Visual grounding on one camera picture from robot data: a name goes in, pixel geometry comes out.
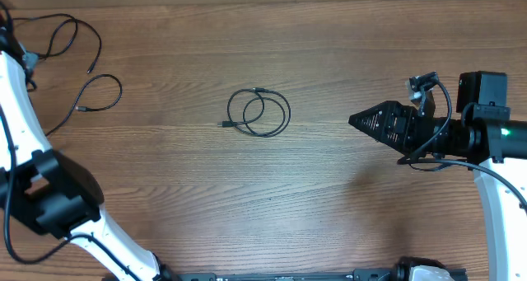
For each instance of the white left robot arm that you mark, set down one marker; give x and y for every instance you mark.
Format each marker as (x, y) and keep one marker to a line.
(48, 192)

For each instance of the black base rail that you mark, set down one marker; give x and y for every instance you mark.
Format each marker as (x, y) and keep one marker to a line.
(406, 269)

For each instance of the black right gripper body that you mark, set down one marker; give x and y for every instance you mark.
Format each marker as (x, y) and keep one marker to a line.
(423, 128)

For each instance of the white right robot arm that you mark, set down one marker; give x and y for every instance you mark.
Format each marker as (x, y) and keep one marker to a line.
(475, 132)

